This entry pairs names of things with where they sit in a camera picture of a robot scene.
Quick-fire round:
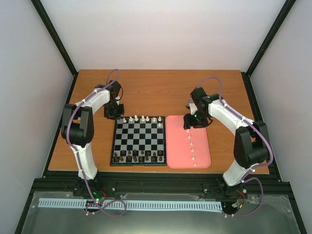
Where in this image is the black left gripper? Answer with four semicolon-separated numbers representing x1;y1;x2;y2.
104;101;124;120

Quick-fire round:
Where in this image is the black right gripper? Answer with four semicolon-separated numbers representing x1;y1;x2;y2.
184;110;209;130

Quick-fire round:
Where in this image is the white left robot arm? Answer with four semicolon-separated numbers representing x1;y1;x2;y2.
61;81;124;196

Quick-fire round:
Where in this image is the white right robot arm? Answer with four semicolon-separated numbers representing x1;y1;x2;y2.
183;87;273;197

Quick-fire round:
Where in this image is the pink plastic tray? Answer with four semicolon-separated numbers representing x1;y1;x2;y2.
165;116;211;169

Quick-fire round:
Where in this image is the black and white chessboard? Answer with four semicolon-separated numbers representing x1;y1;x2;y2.
110;116;167;166

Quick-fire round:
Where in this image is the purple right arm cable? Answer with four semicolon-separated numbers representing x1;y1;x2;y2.
188;76;274;218

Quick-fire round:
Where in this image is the light blue cable duct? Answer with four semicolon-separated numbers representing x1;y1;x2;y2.
38;198;222;213

